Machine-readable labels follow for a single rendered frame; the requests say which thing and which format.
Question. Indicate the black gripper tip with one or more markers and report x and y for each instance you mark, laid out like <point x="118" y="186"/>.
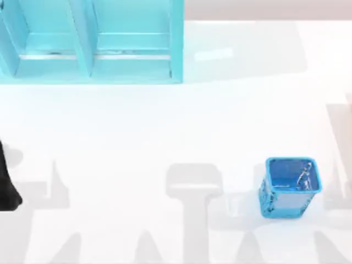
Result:
<point x="6" y="189"/>

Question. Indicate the blue square basket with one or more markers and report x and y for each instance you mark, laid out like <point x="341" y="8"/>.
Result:
<point x="288" y="203"/>

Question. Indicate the light blue rack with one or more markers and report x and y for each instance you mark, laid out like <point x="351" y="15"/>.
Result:
<point x="85" y="41"/>

